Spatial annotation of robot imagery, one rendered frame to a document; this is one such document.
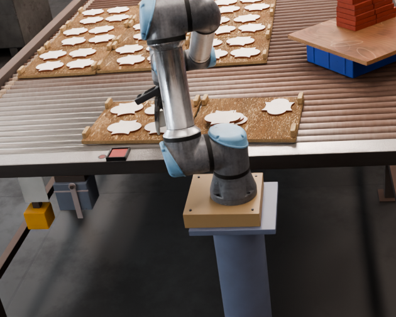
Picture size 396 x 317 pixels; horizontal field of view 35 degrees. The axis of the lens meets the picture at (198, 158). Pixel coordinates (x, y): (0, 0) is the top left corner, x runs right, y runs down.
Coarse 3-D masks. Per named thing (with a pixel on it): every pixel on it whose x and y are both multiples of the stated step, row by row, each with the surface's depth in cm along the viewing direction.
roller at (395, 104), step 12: (312, 108) 250; (324, 108) 249; (336, 108) 248; (348, 108) 247; (360, 108) 246; (24, 120) 275; (36, 120) 273; (48, 120) 271; (60, 120) 270; (72, 120) 269; (84, 120) 268
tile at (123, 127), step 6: (108, 126) 252; (114, 126) 252; (120, 126) 251; (126, 126) 250; (132, 126) 250; (138, 126) 249; (114, 132) 247; (120, 132) 247; (126, 132) 246; (132, 132) 247
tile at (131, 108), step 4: (120, 104) 270; (124, 104) 269; (128, 104) 269; (132, 104) 268; (136, 104) 267; (140, 104) 267; (112, 108) 267; (116, 108) 267; (120, 108) 266; (124, 108) 266; (128, 108) 265; (132, 108) 265; (136, 108) 264; (140, 108) 264; (112, 112) 264; (116, 112) 263; (120, 112) 263; (124, 112) 262; (128, 112) 262; (132, 112) 261; (136, 112) 263
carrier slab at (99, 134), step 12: (108, 108) 270; (144, 108) 265; (192, 108) 259; (96, 120) 261; (108, 120) 260; (120, 120) 258; (132, 120) 257; (144, 120) 255; (96, 132) 251; (108, 132) 250; (144, 132) 246
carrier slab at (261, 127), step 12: (204, 108) 258; (216, 108) 256; (228, 108) 255; (240, 108) 253; (252, 108) 252; (300, 108) 247; (204, 120) 248; (252, 120) 243; (264, 120) 242; (276, 120) 241; (288, 120) 239; (204, 132) 240; (252, 132) 235; (264, 132) 233; (276, 132) 232; (288, 132) 231
